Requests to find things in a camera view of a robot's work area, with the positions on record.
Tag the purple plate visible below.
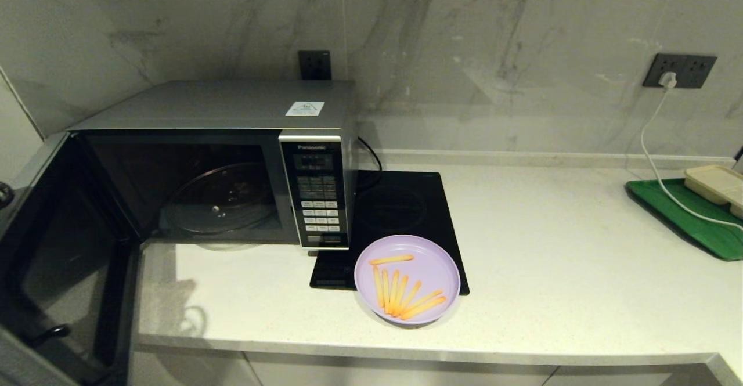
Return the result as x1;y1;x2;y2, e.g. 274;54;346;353
354;235;461;326

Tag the silver microwave oven body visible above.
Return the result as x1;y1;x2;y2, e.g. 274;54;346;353
68;80;359;252

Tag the black induction cooktop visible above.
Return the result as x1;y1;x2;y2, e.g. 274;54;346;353
309;170;470;297

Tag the beige base cabinet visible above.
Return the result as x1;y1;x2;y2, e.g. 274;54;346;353
128;348;726;386

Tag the green plastic tray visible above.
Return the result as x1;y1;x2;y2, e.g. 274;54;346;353
625;178;743;261

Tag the beige lunch container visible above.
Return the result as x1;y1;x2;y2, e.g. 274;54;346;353
684;165;743;219

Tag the thin black cable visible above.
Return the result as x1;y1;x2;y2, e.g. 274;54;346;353
355;136;382;172

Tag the small black wall outlet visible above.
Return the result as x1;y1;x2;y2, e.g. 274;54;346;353
299;51;333;81

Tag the white power cable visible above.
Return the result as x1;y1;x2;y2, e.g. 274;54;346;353
641;88;743;231

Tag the wide black wall outlet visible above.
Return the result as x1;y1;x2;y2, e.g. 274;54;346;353
642;54;717;89

